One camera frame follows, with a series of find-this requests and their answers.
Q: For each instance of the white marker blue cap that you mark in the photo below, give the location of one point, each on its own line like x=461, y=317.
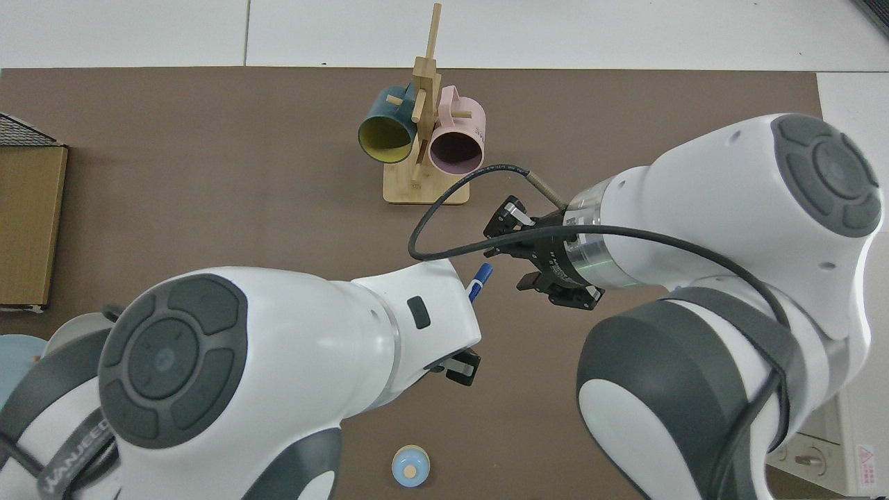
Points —
x=479, y=278

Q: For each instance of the wooden cup stand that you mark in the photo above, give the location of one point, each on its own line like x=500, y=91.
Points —
x=430, y=191

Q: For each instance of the small blue round bell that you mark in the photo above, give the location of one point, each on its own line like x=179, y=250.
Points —
x=410, y=467

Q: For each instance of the pink cup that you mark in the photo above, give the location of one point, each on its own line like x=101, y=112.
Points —
x=465, y=114

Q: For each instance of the teal cup yellow inside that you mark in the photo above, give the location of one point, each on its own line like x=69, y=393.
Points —
x=375, y=107

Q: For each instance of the brown table cloth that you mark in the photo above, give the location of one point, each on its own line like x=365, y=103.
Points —
x=208, y=208

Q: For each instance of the pale toaster oven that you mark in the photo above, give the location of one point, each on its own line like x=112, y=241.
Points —
x=833, y=458

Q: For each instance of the grey plate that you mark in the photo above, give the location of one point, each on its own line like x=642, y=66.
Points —
x=69, y=330

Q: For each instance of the light blue plate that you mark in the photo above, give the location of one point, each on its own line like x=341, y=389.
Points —
x=14, y=361

